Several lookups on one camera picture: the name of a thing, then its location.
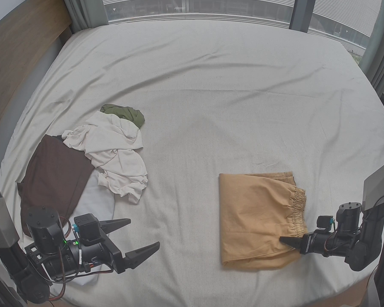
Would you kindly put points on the bed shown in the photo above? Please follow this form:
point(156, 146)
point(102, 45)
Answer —
point(211, 75)

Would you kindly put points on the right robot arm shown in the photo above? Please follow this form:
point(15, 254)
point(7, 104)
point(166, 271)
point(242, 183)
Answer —
point(371, 235)

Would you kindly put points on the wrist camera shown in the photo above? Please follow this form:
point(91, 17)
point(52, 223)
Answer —
point(325, 223)
point(86, 229)

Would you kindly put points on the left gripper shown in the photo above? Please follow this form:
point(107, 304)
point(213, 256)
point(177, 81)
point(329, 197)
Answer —
point(96, 254)

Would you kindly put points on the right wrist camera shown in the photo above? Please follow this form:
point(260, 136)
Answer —
point(325, 223)

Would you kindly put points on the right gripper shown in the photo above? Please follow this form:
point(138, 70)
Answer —
point(316, 243)

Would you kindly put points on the olive green garment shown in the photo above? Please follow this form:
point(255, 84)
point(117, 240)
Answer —
point(128, 113)

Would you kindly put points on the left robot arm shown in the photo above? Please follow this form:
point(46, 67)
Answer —
point(43, 229)

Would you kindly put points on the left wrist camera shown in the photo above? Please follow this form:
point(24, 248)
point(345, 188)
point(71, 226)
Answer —
point(86, 229)

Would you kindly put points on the brown garment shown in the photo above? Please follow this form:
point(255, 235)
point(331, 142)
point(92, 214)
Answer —
point(57, 177)

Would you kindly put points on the white folded garment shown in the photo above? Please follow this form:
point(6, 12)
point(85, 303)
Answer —
point(96, 200)

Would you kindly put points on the grey-green curtain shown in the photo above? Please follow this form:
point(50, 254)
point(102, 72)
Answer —
point(382, 27)
point(83, 2)

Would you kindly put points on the tan shorts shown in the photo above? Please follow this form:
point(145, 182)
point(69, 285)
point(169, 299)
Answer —
point(252, 216)

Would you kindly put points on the cream white garment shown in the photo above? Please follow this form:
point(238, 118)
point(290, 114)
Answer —
point(115, 152)

